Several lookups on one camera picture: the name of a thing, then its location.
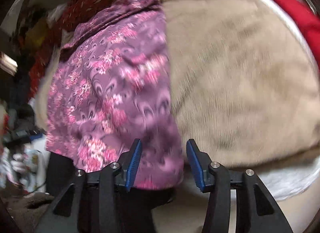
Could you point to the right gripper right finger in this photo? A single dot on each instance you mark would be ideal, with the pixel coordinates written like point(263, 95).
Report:
point(256, 209)

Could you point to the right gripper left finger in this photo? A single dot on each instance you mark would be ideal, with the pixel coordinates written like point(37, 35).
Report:
point(88, 202)

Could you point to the purple floral fleece garment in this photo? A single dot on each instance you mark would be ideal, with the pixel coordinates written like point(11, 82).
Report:
point(112, 86)

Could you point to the white quilted mattress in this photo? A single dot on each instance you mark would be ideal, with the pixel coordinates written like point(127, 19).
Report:
point(287, 180)

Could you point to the beige fleece blanket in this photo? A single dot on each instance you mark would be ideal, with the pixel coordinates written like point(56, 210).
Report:
point(241, 85)

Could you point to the solid red cloth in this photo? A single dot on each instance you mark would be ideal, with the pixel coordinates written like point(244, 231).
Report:
point(306, 21)

